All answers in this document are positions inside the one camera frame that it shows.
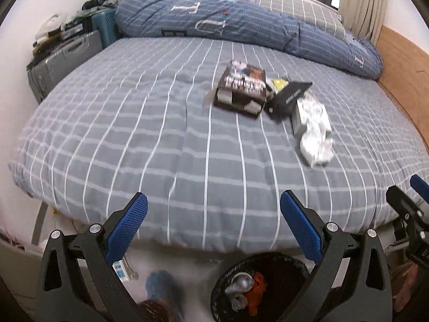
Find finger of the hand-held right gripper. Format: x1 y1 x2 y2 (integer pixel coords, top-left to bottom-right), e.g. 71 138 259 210
409 174 429 205
385 185 429 230

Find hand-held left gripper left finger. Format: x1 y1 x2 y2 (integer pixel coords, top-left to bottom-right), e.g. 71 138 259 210
35 192 150 322

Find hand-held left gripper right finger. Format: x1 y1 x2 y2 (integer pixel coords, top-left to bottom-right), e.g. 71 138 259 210
280 189 393 322

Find black round bin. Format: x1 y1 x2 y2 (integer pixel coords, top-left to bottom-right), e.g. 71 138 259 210
210 252 314 322

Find red plastic bag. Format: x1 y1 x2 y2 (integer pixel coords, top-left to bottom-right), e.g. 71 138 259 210
244 273 268 312

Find clear plastic wrappers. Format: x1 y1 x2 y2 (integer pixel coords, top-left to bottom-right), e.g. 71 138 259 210
224 273 253 311

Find white tissue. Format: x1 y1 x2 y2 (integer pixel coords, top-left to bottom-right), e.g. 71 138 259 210
299 121 336 168

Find white earphone box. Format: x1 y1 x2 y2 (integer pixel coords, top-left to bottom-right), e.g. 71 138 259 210
291 94 327 138

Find black packet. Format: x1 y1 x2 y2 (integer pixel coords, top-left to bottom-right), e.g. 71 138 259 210
264 80 313 119

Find yellow snack packet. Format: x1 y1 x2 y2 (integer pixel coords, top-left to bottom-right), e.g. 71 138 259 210
271 78 290 94

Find brown carton box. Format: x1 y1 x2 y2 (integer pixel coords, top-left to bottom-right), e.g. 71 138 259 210
203 60 273 118

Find white power strip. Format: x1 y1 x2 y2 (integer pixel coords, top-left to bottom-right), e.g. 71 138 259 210
112 258 139 280

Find blue fuzzy slipper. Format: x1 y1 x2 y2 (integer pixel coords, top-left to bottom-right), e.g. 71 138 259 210
146 270 176 304

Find bed with grey checked sheet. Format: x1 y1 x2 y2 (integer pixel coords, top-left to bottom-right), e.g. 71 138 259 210
7 37 429 254

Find wooden headboard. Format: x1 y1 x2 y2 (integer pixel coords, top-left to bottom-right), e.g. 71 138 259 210
375 25 429 148

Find grey suitcase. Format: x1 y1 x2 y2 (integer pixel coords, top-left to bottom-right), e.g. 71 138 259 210
27 30 104 104

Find beige curtain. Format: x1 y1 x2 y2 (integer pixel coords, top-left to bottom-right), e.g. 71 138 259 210
337 0 389 42

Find teal plastic crate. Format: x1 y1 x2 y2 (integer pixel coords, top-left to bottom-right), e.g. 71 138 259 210
88 7 119 49

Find pile of dark clutter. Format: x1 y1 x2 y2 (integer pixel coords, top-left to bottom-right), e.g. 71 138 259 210
32 17 91 68

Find blue striped duvet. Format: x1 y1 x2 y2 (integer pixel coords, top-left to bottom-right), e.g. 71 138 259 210
114 0 383 79

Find white round object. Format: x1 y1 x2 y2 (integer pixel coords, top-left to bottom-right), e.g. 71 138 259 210
35 13 68 41

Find grey checked pillow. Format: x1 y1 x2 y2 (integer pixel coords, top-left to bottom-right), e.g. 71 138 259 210
255 0 347 39

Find black cable bundle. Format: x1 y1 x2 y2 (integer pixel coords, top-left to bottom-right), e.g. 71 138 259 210
82 0 116 10

